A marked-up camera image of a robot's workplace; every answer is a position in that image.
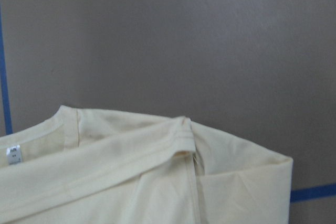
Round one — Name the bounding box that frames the cream long-sleeve printed shirt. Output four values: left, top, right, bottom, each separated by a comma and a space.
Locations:
1, 106, 293, 223

